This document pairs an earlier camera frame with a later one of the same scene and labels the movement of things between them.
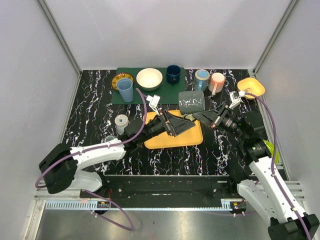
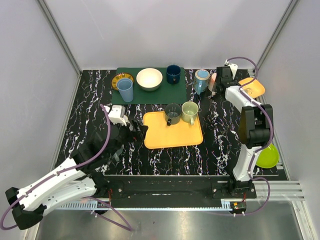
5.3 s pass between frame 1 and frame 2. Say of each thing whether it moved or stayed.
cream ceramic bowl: stayed
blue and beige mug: stayed
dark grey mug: moved
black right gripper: moved
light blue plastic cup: stayed
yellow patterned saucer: stayed
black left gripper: moved
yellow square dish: stayed
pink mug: stayed
